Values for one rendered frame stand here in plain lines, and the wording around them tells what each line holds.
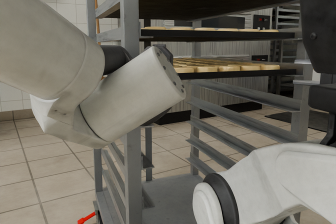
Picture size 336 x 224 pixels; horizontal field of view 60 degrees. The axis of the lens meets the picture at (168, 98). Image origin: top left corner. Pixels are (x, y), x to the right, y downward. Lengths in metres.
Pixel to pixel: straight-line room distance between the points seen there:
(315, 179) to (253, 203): 0.20
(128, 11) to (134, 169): 0.31
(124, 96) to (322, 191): 0.25
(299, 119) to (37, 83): 0.69
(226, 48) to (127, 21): 2.61
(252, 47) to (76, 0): 2.00
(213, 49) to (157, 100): 2.75
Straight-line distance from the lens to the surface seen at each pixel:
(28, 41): 0.20
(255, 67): 0.74
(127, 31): 0.57
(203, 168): 1.31
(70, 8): 3.45
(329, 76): 0.72
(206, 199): 0.64
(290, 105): 0.83
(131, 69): 0.29
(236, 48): 3.24
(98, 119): 0.30
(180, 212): 1.15
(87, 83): 0.24
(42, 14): 0.21
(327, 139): 0.45
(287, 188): 0.44
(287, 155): 0.42
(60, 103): 0.25
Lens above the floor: 0.75
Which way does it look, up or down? 10 degrees down
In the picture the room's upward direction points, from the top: straight up
